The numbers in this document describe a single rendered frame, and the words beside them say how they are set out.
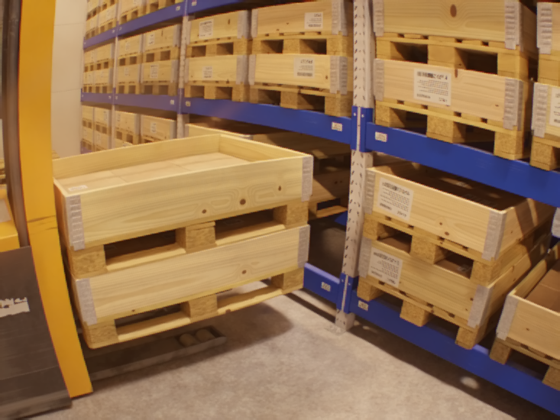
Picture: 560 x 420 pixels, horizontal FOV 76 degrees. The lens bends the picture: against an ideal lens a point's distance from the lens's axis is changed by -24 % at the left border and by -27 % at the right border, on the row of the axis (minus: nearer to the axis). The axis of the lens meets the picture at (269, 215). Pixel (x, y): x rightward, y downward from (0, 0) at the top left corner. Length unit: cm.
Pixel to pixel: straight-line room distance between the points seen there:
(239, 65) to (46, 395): 235
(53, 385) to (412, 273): 176
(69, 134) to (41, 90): 610
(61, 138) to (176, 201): 598
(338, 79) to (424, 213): 82
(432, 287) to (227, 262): 95
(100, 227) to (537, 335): 185
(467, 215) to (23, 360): 198
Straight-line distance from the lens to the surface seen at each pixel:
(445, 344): 224
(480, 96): 189
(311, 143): 338
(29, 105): 165
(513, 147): 184
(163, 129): 414
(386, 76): 217
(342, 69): 238
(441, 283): 210
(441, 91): 199
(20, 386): 200
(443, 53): 200
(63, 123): 769
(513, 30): 186
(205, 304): 209
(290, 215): 222
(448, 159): 200
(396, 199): 215
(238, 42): 308
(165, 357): 232
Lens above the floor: 143
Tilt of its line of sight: 19 degrees down
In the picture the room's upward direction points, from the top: 2 degrees clockwise
